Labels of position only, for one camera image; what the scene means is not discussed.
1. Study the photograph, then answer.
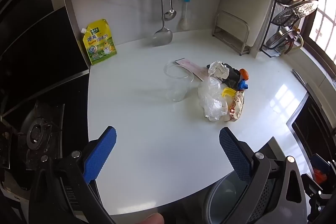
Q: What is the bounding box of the perforated steel steamer plate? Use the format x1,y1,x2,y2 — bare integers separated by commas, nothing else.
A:
272,0,319,28

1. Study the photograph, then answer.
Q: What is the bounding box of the steel spatula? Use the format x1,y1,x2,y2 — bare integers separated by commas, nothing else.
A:
152,0,174,46

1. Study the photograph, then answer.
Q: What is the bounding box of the red plastic bag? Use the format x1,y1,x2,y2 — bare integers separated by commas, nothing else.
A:
314,169,327,184

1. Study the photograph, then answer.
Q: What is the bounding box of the grey metal handle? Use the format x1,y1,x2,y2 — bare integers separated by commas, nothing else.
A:
292,69,307,86

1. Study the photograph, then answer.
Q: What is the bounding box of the clear plastic bag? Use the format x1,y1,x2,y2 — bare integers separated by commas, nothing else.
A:
197,77,229,122

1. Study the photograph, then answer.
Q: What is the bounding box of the yellow-green gas hose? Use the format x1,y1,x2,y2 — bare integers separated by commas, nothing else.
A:
287,30,304,54

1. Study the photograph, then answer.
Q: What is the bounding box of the printed snack wrapper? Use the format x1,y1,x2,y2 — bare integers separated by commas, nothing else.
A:
226,90,245,122

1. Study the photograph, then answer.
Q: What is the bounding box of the black pot lid rack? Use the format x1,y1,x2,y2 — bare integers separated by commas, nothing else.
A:
260,0,319,58

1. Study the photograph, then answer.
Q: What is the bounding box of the pink paper strip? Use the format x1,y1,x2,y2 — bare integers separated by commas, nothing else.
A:
175,57,210,81

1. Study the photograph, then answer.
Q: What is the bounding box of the yellow seasoning pouch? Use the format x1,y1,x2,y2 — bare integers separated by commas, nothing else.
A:
80,19,118,65

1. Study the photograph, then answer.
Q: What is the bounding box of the steel board rack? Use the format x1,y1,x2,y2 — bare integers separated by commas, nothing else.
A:
212,10,250,56

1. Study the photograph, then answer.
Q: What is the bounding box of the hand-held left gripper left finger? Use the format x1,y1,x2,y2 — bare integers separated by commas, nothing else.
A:
28,126,117,224

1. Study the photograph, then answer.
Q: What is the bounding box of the grey round trash bin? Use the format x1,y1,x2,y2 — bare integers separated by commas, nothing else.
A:
202,174,253,224

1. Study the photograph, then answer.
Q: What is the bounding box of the person's left hand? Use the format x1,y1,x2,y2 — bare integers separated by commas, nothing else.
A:
139,214,165,224

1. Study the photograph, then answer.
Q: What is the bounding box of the clear plastic cup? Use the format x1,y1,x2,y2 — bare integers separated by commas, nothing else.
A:
164,62,195,102

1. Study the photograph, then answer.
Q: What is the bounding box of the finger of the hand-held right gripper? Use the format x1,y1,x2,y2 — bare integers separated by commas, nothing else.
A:
301,173,336,216

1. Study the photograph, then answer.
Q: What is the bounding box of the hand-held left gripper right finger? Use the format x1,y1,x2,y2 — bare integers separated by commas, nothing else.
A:
219,127,309,224

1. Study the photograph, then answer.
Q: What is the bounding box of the white cutting board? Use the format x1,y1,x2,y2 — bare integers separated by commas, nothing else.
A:
220,0,278,47

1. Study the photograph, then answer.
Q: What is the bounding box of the window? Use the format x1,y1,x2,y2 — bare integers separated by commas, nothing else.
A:
307,0,336,62

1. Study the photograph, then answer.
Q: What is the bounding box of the pot lid with brown handle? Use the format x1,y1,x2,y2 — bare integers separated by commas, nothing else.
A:
265,27,302,50

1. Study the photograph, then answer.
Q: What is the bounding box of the black kitchen sink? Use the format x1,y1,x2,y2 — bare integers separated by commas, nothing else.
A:
286,93,336,161

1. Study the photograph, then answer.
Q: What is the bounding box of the black range hood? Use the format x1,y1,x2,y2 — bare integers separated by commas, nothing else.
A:
0,0,90,114

